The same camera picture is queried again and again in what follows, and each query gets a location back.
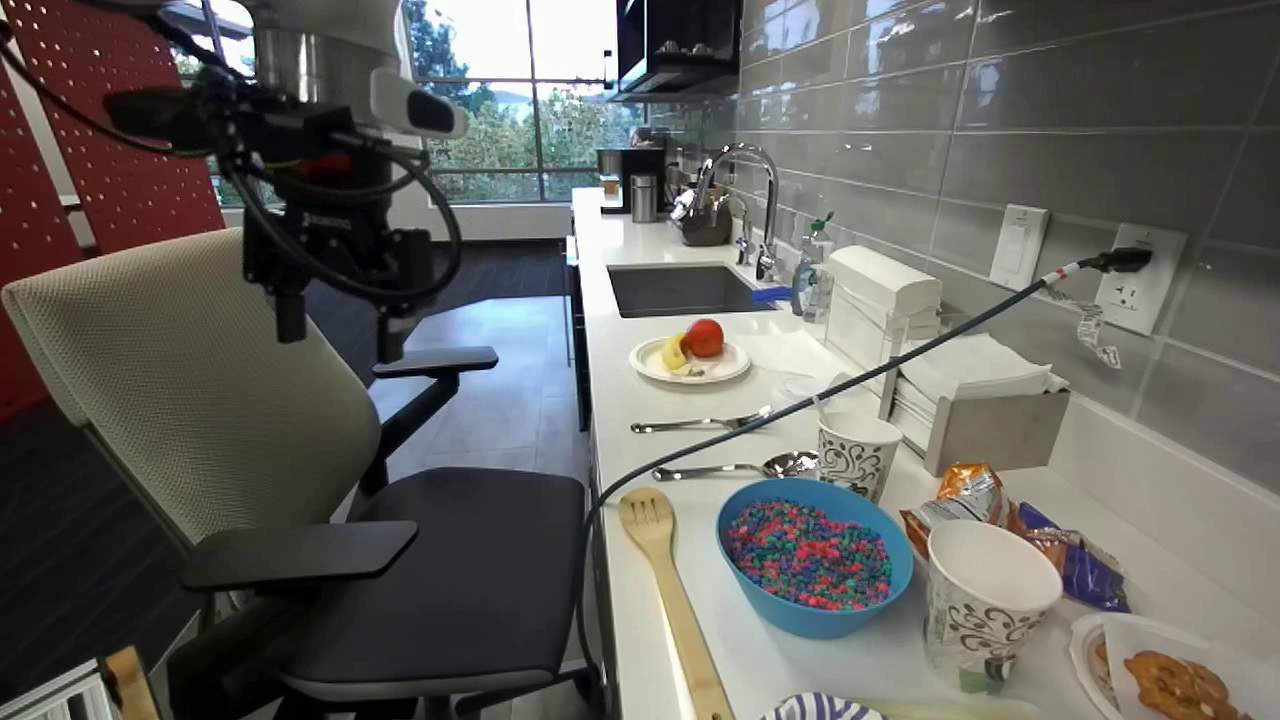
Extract black wall shelf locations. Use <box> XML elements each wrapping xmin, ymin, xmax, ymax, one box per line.
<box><xmin>610</xmin><ymin>0</ymin><xmax>743</xmax><ymax>102</ymax></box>

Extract purple snack packet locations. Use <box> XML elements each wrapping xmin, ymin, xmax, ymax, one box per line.
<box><xmin>1005</xmin><ymin>495</ymin><xmax>1136</xmax><ymax>615</ymax></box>

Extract stainless steel sink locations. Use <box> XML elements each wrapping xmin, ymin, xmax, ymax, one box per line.
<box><xmin>608</xmin><ymin>258</ymin><xmax>776</xmax><ymax>319</ymax></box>

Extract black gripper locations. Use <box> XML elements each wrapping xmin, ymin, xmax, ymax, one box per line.
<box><xmin>240</xmin><ymin>179</ymin><xmax>357</xmax><ymax>348</ymax></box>

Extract white paper towel stack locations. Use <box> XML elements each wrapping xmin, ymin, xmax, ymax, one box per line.
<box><xmin>821</xmin><ymin>242</ymin><xmax>944</xmax><ymax>372</ymax></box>

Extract white light switch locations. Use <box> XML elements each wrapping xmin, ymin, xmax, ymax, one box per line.
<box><xmin>989</xmin><ymin>200</ymin><xmax>1051</xmax><ymax>292</ymax></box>

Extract wooden spoon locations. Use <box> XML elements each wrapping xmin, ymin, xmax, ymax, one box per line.
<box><xmin>617</xmin><ymin>484</ymin><xmax>740</xmax><ymax>720</ymax></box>

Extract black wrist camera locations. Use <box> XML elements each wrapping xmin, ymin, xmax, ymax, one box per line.
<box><xmin>100</xmin><ymin>85</ymin><xmax>254</xmax><ymax>153</ymax></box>

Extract white back black office chair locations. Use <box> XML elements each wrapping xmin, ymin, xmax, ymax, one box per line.
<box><xmin>0</xmin><ymin>225</ymin><xmax>597</xmax><ymax>720</ymax></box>

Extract colourful candy pieces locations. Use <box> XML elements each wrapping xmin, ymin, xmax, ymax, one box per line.
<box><xmin>722</xmin><ymin>495</ymin><xmax>895</xmax><ymax>615</ymax></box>

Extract silver spoon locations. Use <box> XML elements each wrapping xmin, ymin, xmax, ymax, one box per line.
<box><xmin>649</xmin><ymin>446</ymin><xmax>822</xmax><ymax>486</ymax></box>

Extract white pretzel plate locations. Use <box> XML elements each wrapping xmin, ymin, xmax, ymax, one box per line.
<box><xmin>1063</xmin><ymin>606</ymin><xmax>1280</xmax><ymax>720</ymax></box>

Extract white wall outlet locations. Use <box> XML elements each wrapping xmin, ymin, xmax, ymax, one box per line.
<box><xmin>1091</xmin><ymin>220</ymin><xmax>1190</xmax><ymax>338</ymax></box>

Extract red apple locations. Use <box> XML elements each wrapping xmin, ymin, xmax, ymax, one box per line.
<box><xmin>674</xmin><ymin>317</ymin><xmax>732</xmax><ymax>363</ymax></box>

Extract blue bowl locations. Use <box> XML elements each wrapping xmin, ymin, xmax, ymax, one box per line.
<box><xmin>710</xmin><ymin>474</ymin><xmax>918</xmax><ymax>643</ymax></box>

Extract brown pretzels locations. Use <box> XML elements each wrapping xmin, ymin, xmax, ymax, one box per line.
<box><xmin>1119</xmin><ymin>643</ymin><xmax>1247</xmax><ymax>720</ymax></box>

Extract dark utensil caddy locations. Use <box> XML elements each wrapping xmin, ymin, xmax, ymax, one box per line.
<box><xmin>673</xmin><ymin>155</ymin><xmax>735</xmax><ymax>251</ymax></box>

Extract wooden slat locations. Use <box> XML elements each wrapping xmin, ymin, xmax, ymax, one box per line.
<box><xmin>100</xmin><ymin>643</ymin><xmax>163</xmax><ymax>720</ymax></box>

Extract black power cable with plug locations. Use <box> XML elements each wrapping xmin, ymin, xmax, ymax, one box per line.
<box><xmin>574</xmin><ymin>242</ymin><xmax>1159</xmax><ymax>720</ymax></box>

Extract white fruit plate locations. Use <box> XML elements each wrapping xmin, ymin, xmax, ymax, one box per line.
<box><xmin>629</xmin><ymin>329</ymin><xmax>756</xmax><ymax>392</ymax></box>

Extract silver fork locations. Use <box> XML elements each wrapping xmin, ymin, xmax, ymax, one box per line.
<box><xmin>629</xmin><ymin>407</ymin><xmax>772</xmax><ymax>440</ymax></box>

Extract clear bottle green cap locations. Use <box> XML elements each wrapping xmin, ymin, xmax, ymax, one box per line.
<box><xmin>786</xmin><ymin>213</ymin><xmax>841</xmax><ymax>323</ymax></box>

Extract gold snack wrapper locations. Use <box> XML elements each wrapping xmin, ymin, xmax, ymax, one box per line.
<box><xmin>933</xmin><ymin>460</ymin><xmax>1013</xmax><ymax>526</ymax></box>

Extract blue patterned paper plate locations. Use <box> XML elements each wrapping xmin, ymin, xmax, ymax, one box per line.
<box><xmin>763</xmin><ymin>687</ymin><xmax>893</xmax><ymax>720</ymax></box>

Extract chrome gooseneck faucet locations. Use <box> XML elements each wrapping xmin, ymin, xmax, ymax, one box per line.
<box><xmin>714</xmin><ymin>141</ymin><xmax>786</xmax><ymax>284</ymax></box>

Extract black coffee machine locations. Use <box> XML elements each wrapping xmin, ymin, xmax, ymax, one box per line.
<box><xmin>591</xmin><ymin>143</ymin><xmax>673</xmax><ymax>225</ymax></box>

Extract small patterned paper cup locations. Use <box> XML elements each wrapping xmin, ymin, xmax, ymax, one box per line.
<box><xmin>811</xmin><ymin>403</ymin><xmax>909</xmax><ymax>508</ymax></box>

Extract large patterned paper cup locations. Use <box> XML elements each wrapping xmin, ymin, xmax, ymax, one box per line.
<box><xmin>918</xmin><ymin>516</ymin><xmax>1069</xmax><ymax>700</ymax></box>

